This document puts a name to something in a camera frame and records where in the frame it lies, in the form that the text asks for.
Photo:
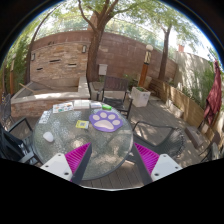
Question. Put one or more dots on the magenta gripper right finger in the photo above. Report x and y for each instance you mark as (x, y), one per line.
(153, 166)

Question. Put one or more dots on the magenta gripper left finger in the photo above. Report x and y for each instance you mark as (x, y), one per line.
(70, 166)

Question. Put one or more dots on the purple paw mouse pad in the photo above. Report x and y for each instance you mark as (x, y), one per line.
(105, 121)

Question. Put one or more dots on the black mesh chair right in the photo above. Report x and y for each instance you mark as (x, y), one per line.
(173, 143)

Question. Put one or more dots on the round glass patio table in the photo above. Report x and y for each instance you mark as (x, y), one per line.
(109, 149)

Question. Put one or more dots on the yellow square card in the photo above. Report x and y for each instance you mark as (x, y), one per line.
(82, 124)

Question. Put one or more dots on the clear patterned card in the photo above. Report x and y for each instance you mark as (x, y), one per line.
(44, 117)

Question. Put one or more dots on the white flat box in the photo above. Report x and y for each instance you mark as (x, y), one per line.
(81, 104)

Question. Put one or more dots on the black chair left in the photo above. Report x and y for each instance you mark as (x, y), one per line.
(15, 149)

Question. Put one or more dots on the small white card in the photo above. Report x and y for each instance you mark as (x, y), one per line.
(96, 105)

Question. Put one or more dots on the green small box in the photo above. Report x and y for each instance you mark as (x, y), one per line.
(106, 107)

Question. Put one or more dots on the white square planter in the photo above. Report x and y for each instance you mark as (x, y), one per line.
(140, 96)

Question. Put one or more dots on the folded red patio umbrella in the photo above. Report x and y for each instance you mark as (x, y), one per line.
(213, 100)

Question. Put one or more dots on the black chair behind table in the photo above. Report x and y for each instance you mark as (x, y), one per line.
(115, 93)

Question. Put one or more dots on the large tree trunk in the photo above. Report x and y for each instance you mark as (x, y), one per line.
(103, 11)

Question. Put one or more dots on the thin tree trunk right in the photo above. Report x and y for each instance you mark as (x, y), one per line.
(165, 52)

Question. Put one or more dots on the wooden lamp post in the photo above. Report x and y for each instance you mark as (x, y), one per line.
(149, 49)

